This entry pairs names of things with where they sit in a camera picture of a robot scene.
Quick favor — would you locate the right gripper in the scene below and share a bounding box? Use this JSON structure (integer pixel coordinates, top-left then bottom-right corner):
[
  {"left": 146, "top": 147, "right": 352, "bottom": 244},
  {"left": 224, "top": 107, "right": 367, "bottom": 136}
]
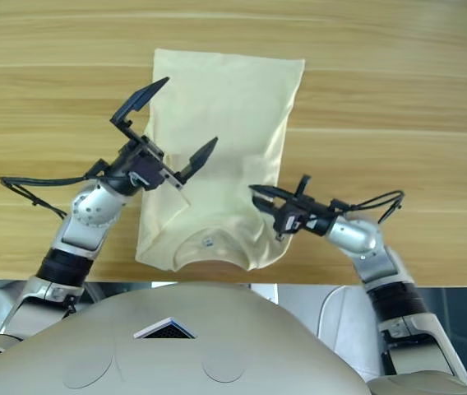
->
[{"left": 248, "top": 174, "right": 340, "bottom": 241}]

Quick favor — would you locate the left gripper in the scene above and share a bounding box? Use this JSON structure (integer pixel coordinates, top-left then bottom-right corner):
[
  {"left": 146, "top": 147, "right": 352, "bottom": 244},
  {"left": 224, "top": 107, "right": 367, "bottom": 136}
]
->
[{"left": 102, "top": 77, "right": 220, "bottom": 197}]

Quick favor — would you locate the pale yellow T-shirt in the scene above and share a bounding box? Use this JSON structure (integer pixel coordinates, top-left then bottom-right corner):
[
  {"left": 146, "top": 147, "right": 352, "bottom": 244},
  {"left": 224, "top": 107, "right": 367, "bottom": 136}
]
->
[{"left": 134, "top": 48, "right": 307, "bottom": 273}]

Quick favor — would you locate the robot body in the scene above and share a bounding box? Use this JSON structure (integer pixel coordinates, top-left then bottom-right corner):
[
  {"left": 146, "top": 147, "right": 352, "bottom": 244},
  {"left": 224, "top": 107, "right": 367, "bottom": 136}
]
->
[{"left": 0, "top": 281, "right": 382, "bottom": 395}]

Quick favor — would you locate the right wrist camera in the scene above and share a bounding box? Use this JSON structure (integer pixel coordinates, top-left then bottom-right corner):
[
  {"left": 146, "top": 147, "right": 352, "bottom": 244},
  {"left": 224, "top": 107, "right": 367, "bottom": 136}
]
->
[{"left": 275, "top": 204, "right": 303, "bottom": 235}]

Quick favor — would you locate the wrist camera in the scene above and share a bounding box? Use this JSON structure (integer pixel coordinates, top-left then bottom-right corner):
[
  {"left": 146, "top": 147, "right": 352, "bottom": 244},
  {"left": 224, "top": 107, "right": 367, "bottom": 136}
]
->
[
  {"left": 127, "top": 157, "right": 169, "bottom": 192},
  {"left": 275, "top": 204, "right": 303, "bottom": 235}
]

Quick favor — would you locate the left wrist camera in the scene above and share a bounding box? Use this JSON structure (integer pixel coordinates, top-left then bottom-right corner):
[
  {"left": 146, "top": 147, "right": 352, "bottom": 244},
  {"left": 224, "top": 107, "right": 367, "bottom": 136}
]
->
[{"left": 127, "top": 157, "right": 169, "bottom": 192}]

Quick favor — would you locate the black cable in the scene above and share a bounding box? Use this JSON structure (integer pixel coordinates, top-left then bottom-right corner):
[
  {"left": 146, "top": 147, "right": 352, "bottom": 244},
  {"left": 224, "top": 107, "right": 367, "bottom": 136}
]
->
[
  {"left": 0, "top": 158, "right": 109, "bottom": 220},
  {"left": 330, "top": 189, "right": 406, "bottom": 225}
]

